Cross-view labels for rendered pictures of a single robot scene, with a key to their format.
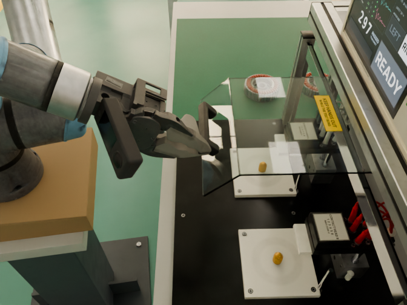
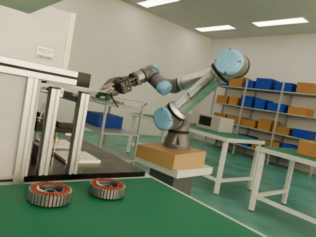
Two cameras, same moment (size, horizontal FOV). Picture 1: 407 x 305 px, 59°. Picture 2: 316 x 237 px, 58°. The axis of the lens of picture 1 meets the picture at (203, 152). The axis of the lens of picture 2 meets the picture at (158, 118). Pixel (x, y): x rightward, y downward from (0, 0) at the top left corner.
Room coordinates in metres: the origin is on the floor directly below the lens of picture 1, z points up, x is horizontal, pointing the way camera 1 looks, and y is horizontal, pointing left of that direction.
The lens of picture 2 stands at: (1.68, -0.65, 1.07)
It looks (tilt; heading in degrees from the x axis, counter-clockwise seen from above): 4 degrees down; 141
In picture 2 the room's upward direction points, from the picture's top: 10 degrees clockwise
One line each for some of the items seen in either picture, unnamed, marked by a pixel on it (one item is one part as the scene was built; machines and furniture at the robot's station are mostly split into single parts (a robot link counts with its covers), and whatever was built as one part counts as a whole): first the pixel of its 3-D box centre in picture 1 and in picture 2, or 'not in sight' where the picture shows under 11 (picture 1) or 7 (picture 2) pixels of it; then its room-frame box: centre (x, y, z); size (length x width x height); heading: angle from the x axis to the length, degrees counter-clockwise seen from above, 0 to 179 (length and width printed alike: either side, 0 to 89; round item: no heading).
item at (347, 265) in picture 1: (347, 255); not in sight; (0.33, -0.30, 0.80); 0.08 x 0.05 x 0.06; 1
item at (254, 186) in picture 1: (261, 171); (76, 156); (0.56, -0.15, 0.78); 0.15 x 0.15 x 0.01; 1
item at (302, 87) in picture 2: not in sight; (308, 89); (-1.43, 6.08, 1.90); 0.40 x 0.36 x 0.24; 93
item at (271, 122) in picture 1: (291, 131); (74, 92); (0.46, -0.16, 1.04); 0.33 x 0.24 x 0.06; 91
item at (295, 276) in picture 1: (276, 261); (55, 143); (0.32, -0.16, 0.78); 0.15 x 0.15 x 0.01; 1
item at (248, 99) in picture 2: not in sight; (250, 102); (-2.83, 6.03, 1.43); 0.42 x 0.36 x 0.29; 89
